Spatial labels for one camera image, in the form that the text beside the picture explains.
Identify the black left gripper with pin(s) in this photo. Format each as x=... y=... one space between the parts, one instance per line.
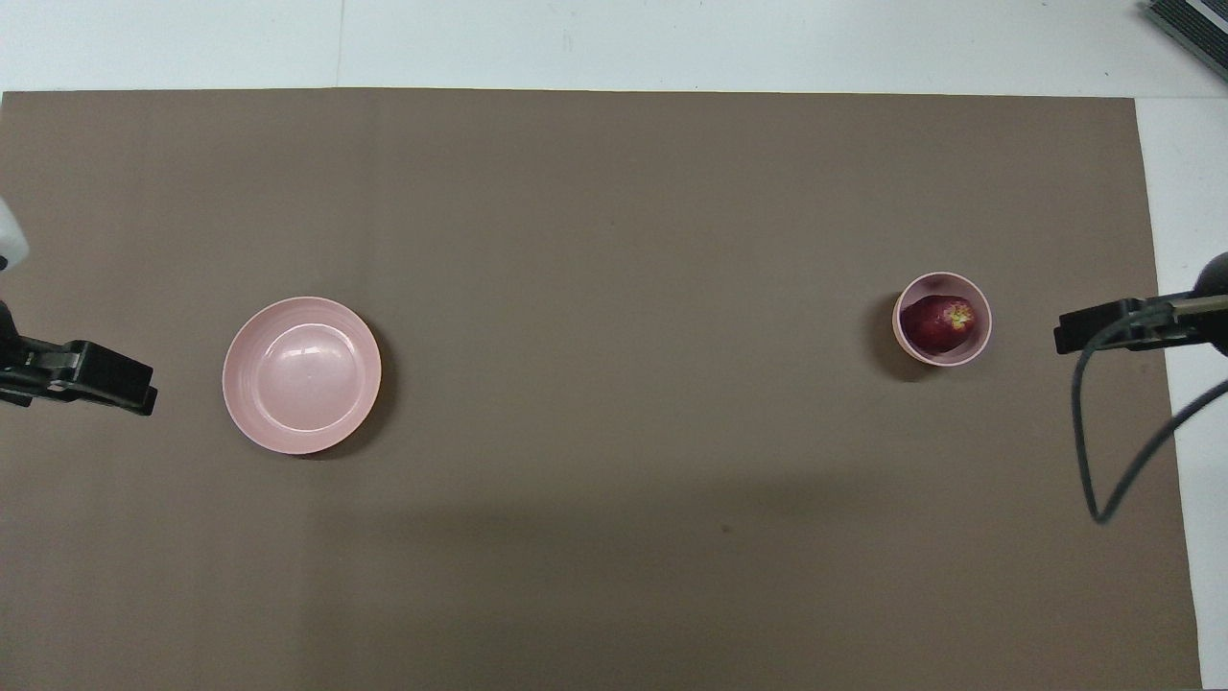
x=38 y=369

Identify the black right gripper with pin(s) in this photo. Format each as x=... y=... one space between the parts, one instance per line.
x=1214 y=317

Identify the red apple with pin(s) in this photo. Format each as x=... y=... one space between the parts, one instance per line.
x=940 y=324

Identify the pink bowl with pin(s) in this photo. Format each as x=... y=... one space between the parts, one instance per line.
x=916 y=350

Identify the pink plate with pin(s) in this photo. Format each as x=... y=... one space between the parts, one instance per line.
x=302 y=374

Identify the grey ribbed metal device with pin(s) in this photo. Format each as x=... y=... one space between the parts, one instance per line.
x=1194 y=29

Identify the brown table mat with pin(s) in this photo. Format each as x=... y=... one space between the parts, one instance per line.
x=614 y=537

